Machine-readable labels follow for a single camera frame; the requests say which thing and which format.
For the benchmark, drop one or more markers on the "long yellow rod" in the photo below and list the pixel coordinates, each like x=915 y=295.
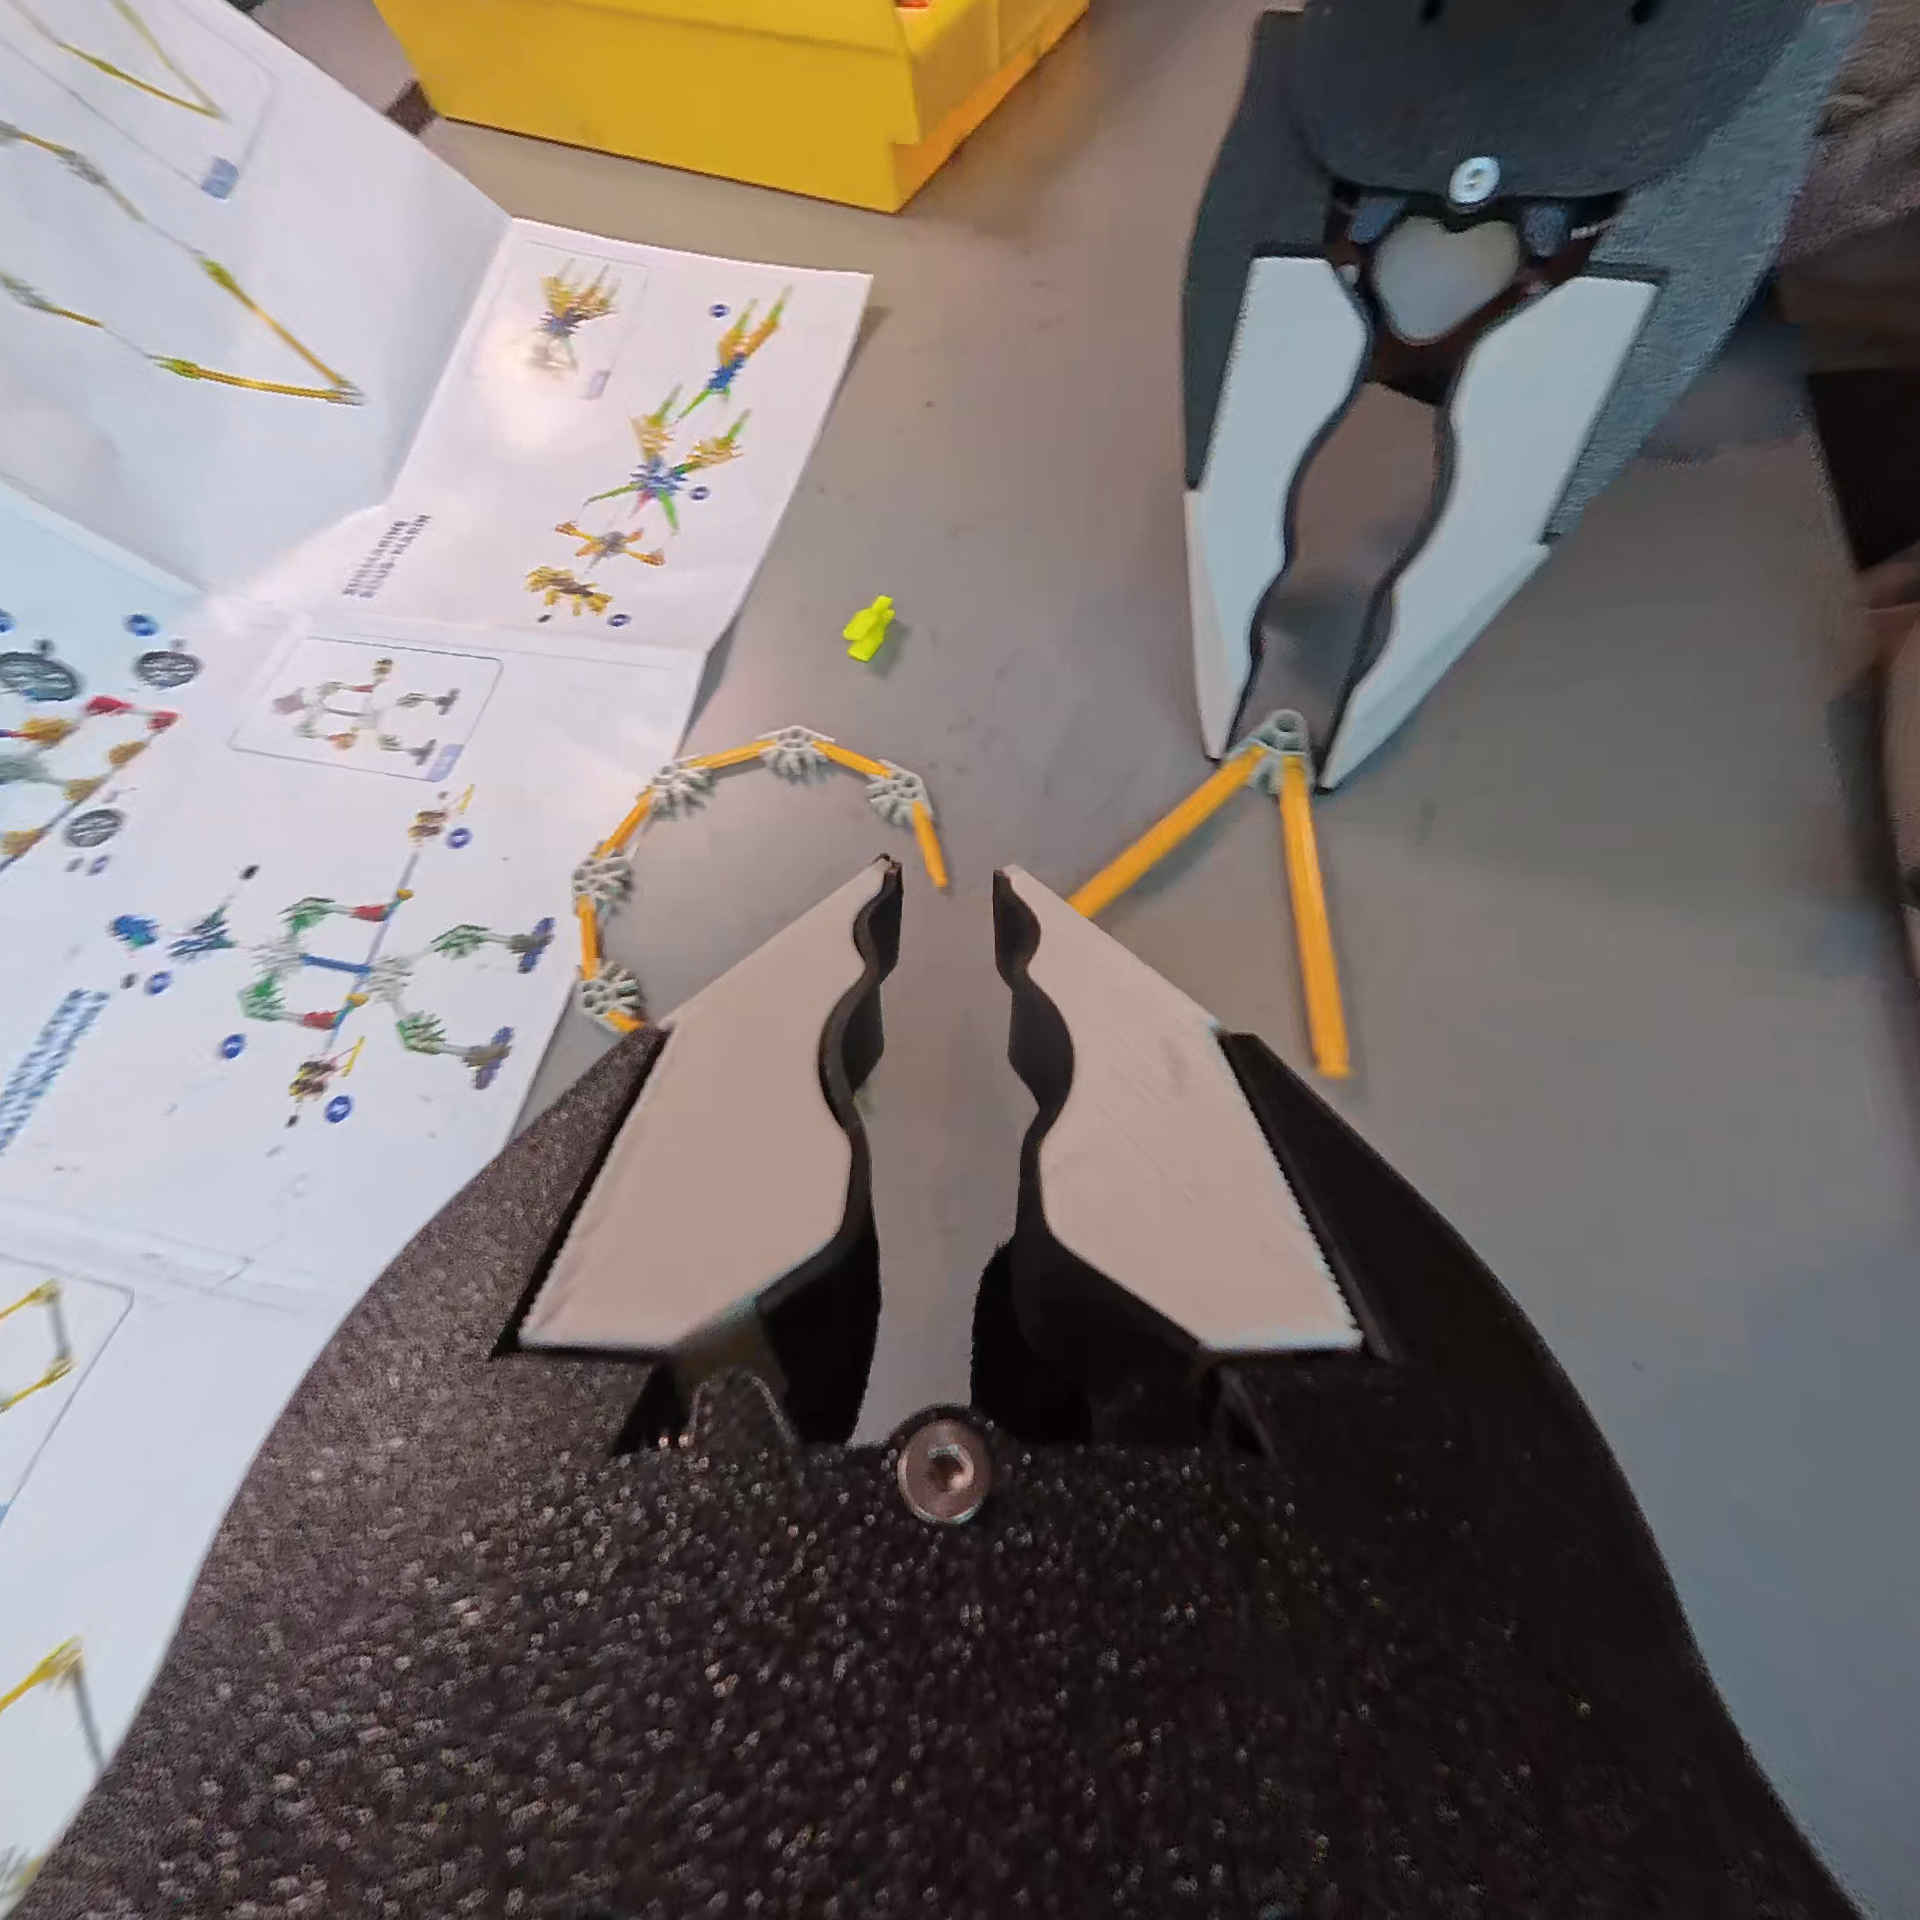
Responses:
x=1165 y=834
x=1315 y=916

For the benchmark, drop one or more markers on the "yellow plastic box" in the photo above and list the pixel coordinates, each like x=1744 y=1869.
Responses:
x=673 y=90

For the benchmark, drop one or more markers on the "grey wedge connector piece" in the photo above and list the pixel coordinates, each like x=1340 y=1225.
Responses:
x=1281 y=746

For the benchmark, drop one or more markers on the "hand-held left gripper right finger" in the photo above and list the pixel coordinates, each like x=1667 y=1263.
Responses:
x=1188 y=1186

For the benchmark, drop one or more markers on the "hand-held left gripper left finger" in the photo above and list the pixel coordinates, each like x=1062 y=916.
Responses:
x=707 y=1186

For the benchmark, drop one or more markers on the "white building instruction sheet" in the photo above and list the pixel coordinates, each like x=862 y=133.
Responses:
x=226 y=494

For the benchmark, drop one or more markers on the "grey snowflake connector piece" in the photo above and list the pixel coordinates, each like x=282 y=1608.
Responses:
x=795 y=749
x=607 y=994
x=901 y=796
x=683 y=784
x=600 y=875

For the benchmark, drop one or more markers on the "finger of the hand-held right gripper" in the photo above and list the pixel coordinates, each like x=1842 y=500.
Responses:
x=1253 y=418
x=1531 y=435

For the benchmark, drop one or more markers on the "lime green short rod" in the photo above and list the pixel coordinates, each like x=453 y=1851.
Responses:
x=869 y=627

